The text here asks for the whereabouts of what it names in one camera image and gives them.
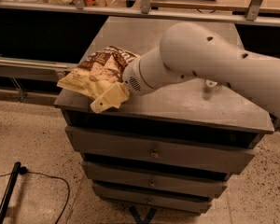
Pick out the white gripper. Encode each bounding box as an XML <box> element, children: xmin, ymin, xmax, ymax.
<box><xmin>91</xmin><ymin>58</ymin><xmax>147</xmax><ymax>113</ymax></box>

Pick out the brown chip bag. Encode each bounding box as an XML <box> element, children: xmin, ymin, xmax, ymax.
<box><xmin>57</xmin><ymin>46</ymin><xmax>139</xmax><ymax>99</ymax></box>

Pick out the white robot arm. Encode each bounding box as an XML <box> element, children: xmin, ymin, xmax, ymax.
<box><xmin>91</xmin><ymin>22</ymin><xmax>280</xmax><ymax>119</ymax></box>

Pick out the grey drawer cabinet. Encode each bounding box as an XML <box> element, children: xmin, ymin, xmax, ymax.
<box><xmin>53</xmin><ymin>16</ymin><xmax>275</xmax><ymax>216</ymax></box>

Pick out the middle grey drawer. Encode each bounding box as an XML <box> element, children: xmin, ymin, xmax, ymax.
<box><xmin>82</xmin><ymin>161</ymin><xmax>227</xmax><ymax>199</ymax></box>

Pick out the grey drawer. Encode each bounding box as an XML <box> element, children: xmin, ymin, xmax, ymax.
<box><xmin>82</xmin><ymin>161</ymin><xmax>227</xmax><ymax>199</ymax></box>
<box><xmin>92</xmin><ymin>183</ymin><xmax>211</xmax><ymax>214</ymax></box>
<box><xmin>65</xmin><ymin>126</ymin><xmax>255</xmax><ymax>174</ymax></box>

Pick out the clear plastic water bottle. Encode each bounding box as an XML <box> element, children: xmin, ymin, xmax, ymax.
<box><xmin>205</xmin><ymin>80</ymin><xmax>217</xmax><ymax>88</ymax></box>

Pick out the bottom grey drawer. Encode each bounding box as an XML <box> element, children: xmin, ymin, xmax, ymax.
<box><xmin>92</xmin><ymin>183</ymin><xmax>211</xmax><ymax>214</ymax></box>

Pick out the left metal ledge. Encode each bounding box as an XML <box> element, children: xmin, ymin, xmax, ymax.
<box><xmin>0</xmin><ymin>57</ymin><xmax>77</xmax><ymax>82</ymax></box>

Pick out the black pole on floor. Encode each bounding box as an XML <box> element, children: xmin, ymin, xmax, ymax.
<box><xmin>0</xmin><ymin>161</ymin><xmax>21</xmax><ymax>224</ymax></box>

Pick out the top grey drawer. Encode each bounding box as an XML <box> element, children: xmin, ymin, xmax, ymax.
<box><xmin>65</xmin><ymin>126</ymin><xmax>255</xmax><ymax>174</ymax></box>

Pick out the metal shelf rail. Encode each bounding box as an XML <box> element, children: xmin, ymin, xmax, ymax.
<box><xmin>0</xmin><ymin>0</ymin><xmax>280</xmax><ymax>27</ymax></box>

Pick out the black cable on floor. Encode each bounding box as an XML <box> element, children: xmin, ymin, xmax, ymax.
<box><xmin>0</xmin><ymin>170</ymin><xmax>71</xmax><ymax>224</ymax></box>

